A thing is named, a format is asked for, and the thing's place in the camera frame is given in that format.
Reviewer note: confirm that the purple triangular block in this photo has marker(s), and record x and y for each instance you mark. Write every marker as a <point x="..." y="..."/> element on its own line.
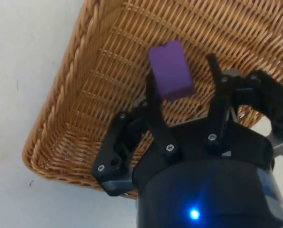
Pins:
<point x="171" y="69"/>

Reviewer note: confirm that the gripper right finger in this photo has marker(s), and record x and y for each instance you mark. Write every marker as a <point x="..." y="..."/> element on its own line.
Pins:
<point x="221" y="104"/>

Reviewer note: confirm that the brown wicker basket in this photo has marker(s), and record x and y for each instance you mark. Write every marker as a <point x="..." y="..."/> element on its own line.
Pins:
<point x="122" y="71"/>

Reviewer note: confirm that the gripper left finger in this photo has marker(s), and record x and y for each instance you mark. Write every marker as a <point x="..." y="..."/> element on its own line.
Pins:
<point x="156" y="118"/>

